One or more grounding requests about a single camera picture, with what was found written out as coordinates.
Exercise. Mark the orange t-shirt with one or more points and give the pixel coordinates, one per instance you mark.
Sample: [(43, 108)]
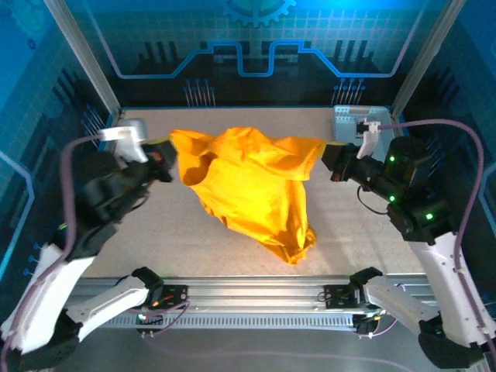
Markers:
[(252, 186)]

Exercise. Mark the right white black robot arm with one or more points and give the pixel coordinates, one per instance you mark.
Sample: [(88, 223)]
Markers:
[(434, 263)]

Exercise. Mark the white perforated plastic basket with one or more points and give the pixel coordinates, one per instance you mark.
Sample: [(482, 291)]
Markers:
[(346, 124)]

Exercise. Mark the black controller box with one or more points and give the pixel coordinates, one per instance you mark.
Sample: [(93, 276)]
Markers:
[(153, 319), (364, 326)]

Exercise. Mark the grey metal panel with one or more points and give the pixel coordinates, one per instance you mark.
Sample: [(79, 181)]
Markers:
[(232, 341)]

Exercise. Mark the aluminium side rail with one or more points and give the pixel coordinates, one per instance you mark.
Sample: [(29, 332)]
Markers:
[(118, 115)]

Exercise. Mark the aluminium frame post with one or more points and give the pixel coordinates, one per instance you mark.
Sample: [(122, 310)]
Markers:
[(427, 58), (83, 58)]

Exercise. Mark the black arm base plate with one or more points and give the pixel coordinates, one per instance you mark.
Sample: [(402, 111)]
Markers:
[(178, 296), (337, 296)]

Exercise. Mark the aluminium frame beam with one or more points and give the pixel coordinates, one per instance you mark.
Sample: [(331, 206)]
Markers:
[(255, 290)]

